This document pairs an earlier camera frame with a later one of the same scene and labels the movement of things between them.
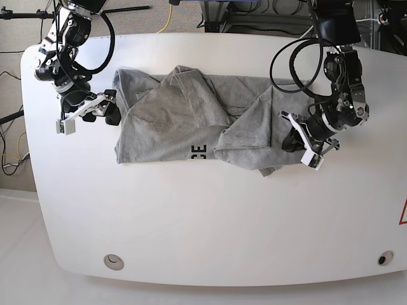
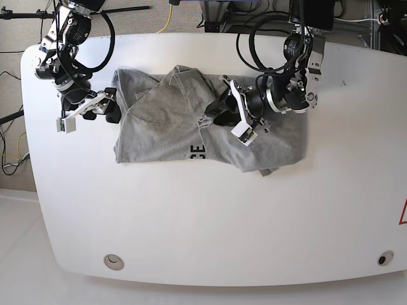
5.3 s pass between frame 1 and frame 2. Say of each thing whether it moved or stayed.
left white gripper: stayed
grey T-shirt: stayed
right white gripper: moved
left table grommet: stayed
